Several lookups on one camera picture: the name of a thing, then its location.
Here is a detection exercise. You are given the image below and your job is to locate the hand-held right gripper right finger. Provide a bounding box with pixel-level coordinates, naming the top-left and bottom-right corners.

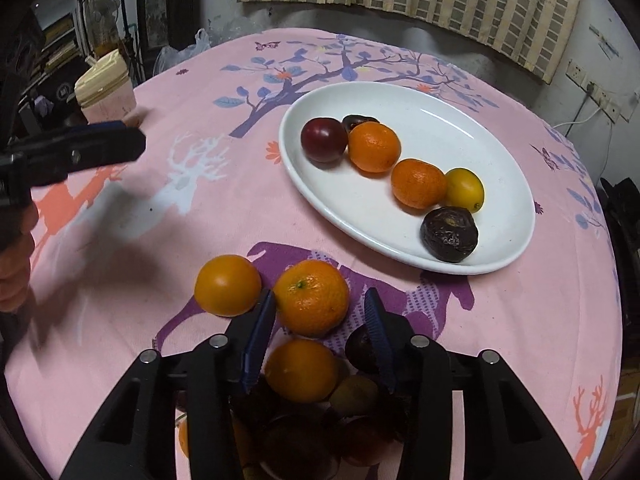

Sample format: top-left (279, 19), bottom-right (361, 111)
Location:
top-left (364, 287), bottom-right (583, 480)

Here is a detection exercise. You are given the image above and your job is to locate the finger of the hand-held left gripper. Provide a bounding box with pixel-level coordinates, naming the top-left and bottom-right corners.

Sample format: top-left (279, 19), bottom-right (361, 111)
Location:
top-left (9, 120), bottom-right (147, 190)

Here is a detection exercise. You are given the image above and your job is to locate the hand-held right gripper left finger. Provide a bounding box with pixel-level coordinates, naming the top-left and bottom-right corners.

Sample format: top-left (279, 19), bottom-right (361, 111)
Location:
top-left (60, 289), bottom-right (277, 480)

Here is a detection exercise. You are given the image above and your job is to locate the large dimpled tangerine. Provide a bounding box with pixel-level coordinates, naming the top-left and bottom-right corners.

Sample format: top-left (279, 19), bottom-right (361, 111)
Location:
top-left (273, 258), bottom-right (350, 338)

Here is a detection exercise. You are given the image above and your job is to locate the white oval plate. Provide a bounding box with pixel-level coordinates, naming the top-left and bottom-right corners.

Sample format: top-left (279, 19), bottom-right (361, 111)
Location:
top-left (278, 81), bottom-right (536, 276)

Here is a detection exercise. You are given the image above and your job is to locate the person's left hand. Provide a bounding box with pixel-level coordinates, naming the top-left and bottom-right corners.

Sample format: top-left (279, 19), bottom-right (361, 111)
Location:
top-left (0, 204), bottom-right (40, 314)

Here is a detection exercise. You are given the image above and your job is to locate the dark purple fruit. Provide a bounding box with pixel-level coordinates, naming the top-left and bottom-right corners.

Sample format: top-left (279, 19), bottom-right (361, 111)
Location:
top-left (345, 325), bottom-right (383, 375)

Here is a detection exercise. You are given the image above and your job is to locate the smooth orange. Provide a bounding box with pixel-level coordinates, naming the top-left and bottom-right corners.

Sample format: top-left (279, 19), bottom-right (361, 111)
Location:
top-left (194, 254), bottom-right (262, 318)
top-left (264, 338), bottom-right (340, 404)
top-left (177, 412), bottom-right (253, 468)

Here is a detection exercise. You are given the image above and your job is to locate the plastic jar with cream lid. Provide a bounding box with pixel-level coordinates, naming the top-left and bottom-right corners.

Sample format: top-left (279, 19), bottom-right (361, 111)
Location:
top-left (74, 51), bottom-right (137, 124)

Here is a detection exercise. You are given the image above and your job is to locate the green-brown kiwi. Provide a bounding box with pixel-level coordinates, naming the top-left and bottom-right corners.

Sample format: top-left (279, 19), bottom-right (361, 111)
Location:
top-left (328, 374), bottom-right (380, 417)

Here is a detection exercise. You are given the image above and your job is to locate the bookshelf with books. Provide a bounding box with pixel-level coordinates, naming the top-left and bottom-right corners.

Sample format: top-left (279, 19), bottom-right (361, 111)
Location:
top-left (30, 10), bottom-right (81, 86)

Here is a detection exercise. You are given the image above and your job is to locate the red apple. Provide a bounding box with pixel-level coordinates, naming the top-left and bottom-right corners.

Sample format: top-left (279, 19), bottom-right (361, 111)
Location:
top-left (340, 417), bottom-right (401, 467)
top-left (260, 412), bottom-right (333, 480)

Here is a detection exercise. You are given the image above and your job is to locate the pink printed tablecloth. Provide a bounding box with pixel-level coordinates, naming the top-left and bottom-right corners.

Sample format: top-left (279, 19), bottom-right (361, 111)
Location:
top-left (2, 27), bottom-right (624, 480)

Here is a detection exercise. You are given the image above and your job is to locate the clear plastic bag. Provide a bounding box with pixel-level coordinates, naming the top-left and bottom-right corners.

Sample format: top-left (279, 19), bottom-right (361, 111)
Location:
top-left (152, 28), bottom-right (212, 76)

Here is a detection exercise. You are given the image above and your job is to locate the wrinkled dark passion fruit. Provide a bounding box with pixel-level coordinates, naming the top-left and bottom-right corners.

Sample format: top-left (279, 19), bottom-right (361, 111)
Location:
top-left (420, 207), bottom-right (479, 264)

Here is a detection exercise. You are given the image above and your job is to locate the standing fan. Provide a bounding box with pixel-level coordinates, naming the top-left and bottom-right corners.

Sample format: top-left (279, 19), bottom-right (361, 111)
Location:
top-left (82, 0), bottom-right (122, 53)

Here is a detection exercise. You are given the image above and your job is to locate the orange tangerine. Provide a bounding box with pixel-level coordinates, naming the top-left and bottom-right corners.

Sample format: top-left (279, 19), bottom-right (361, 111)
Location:
top-left (390, 158), bottom-right (448, 210)
top-left (348, 122), bottom-right (402, 174)

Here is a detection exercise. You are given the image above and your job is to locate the dark framed cabinet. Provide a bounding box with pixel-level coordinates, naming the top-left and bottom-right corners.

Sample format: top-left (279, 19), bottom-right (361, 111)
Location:
top-left (137, 0), bottom-right (206, 53)

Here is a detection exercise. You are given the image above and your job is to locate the yellow kumquat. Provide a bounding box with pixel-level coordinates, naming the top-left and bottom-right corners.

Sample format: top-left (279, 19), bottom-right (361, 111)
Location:
top-left (444, 167), bottom-right (486, 214)

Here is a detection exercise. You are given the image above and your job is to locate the red plum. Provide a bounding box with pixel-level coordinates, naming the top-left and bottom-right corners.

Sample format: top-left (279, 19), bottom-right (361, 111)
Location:
top-left (300, 117), bottom-right (349, 164)

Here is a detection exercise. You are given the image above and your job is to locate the small dark passion fruit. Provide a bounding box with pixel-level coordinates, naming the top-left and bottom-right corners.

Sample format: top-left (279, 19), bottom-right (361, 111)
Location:
top-left (342, 114), bottom-right (381, 134)

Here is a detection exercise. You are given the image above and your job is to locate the dark chair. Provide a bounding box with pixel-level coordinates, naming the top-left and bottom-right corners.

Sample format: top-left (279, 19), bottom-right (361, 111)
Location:
top-left (597, 177), bottom-right (640, 348)

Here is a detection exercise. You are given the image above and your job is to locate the beige checked curtain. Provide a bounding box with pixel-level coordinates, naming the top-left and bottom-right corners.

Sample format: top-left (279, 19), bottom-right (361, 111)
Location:
top-left (236, 0), bottom-right (585, 84)

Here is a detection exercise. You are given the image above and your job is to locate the white cable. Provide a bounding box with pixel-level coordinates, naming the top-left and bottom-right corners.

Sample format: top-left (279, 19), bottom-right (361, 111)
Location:
top-left (550, 94), bottom-right (614, 171)

